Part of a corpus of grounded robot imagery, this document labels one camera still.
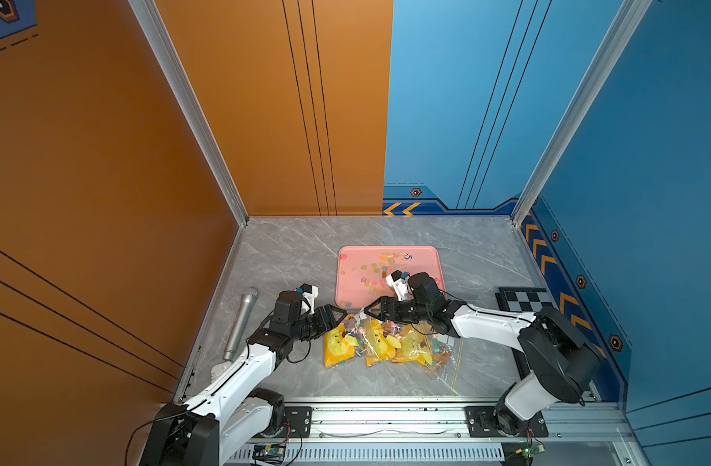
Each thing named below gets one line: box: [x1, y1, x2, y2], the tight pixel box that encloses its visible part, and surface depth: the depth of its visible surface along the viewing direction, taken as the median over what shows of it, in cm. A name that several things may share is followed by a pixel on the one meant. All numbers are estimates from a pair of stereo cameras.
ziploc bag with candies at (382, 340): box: [364, 317, 404, 367], surface depth 85 cm
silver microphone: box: [222, 293, 258, 363], surface depth 93 cm
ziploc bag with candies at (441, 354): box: [393, 323, 465, 396], surface depth 83 cm
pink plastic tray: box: [335, 245, 446, 309], surface depth 107 cm
